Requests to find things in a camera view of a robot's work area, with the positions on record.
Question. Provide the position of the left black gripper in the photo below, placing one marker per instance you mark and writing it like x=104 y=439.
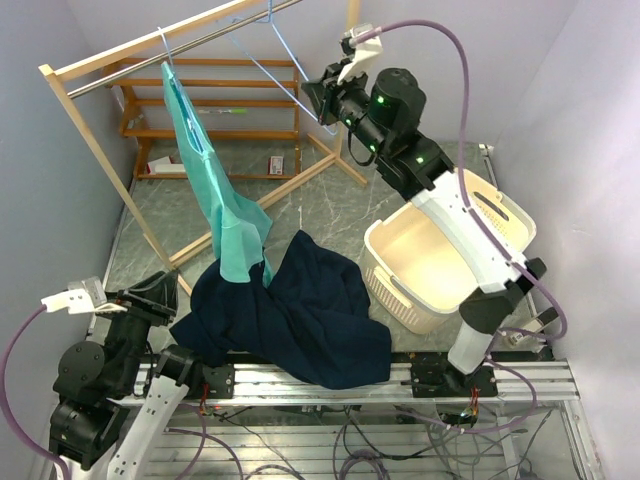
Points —
x=160 y=287

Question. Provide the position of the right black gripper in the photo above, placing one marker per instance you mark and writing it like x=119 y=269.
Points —
x=324 y=94

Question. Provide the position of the navy blue t shirt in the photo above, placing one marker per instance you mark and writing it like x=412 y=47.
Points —
x=312 y=320

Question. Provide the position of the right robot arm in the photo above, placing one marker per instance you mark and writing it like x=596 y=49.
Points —
x=385 y=119

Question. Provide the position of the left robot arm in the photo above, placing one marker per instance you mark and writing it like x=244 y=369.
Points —
x=110 y=380

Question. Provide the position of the teal t shirt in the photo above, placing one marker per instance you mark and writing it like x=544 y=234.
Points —
x=239 y=226

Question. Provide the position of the light blue hanger with teal shirt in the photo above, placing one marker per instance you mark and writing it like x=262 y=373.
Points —
x=179 y=105

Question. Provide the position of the wooden shoe shelf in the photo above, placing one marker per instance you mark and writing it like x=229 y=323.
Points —
x=269 y=93

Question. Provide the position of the white red flat box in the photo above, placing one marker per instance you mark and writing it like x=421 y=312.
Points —
x=165 y=166

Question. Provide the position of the cream plastic laundry basket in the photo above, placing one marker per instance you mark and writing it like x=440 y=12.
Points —
x=416 y=273

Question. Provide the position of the small device on table edge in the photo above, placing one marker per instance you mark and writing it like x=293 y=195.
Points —
x=518 y=336

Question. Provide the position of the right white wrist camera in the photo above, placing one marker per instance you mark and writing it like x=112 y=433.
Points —
x=361 y=46

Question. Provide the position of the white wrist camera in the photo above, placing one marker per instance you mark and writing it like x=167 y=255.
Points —
x=361 y=46
x=80 y=297

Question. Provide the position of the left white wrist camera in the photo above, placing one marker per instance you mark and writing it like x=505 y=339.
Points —
x=80 y=297

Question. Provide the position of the aluminium rail frame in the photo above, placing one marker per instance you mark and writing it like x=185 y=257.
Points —
x=509 y=377

